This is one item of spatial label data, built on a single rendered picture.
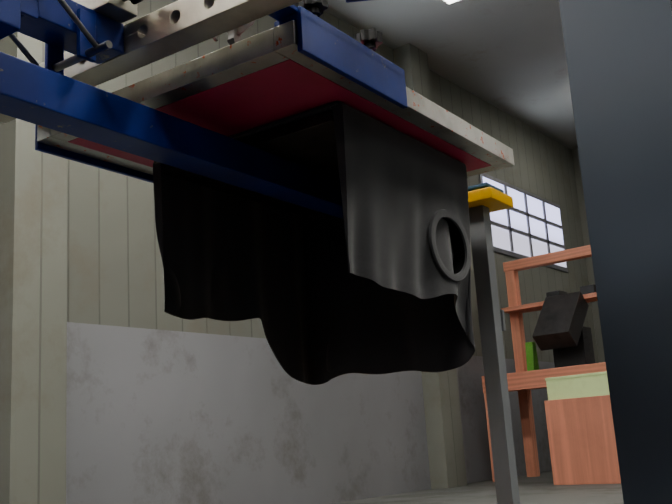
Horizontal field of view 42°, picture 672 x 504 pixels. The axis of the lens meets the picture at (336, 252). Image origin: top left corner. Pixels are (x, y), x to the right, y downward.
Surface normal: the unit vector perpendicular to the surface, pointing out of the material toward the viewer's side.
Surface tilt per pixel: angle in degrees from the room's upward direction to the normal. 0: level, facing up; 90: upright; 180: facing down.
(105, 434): 90
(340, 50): 90
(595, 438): 90
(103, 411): 90
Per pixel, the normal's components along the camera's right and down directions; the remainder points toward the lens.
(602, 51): -0.61, -0.14
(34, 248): 0.79, -0.18
